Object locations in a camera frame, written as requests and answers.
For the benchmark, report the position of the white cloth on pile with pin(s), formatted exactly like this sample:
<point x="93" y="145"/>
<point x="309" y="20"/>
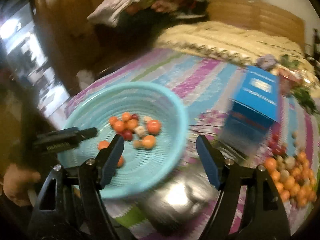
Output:
<point x="108" y="12"/>

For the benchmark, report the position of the large orange in pile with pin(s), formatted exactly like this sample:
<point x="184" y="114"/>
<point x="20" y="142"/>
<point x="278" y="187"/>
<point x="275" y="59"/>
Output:
<point x="270" y="164"/>

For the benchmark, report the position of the dark wooden wardrobe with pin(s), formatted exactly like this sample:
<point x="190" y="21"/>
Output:
<point x="73" y="44"/>

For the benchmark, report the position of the cream patterned quilt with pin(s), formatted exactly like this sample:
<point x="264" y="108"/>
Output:
<point x="217" y="39"/>

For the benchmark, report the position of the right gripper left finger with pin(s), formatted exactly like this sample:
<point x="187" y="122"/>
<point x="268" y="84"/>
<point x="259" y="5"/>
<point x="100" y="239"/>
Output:
<point x="109" y="158"/>

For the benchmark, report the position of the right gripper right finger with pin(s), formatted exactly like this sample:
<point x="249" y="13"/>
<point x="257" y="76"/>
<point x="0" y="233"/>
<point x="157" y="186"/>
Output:
<point x="211" y="160"/>

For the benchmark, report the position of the blue cardboard box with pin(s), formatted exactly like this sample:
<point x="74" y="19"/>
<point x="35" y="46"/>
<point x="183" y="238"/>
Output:
<point x="252" y="112"/>

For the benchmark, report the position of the small purple tin box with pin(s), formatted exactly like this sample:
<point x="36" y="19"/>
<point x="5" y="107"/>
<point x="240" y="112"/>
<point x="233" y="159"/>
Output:
<point x="266" y="62"/>

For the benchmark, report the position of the wooden headboard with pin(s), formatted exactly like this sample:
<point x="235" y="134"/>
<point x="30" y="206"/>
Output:
<point x="260" y="16"/>

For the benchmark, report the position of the green leafy vegetables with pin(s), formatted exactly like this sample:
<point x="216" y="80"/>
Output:
<point x="300" y="91"/>

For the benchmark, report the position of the clear plastic container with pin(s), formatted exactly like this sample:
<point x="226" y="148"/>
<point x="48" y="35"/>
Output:
<point x="176" y="202"/>

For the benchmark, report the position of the striped floral bed sheet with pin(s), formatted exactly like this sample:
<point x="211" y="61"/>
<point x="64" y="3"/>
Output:
<point x="203" y="85"/>

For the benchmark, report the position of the left hand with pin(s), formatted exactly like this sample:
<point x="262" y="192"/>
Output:
<point x="17" y="182"/>

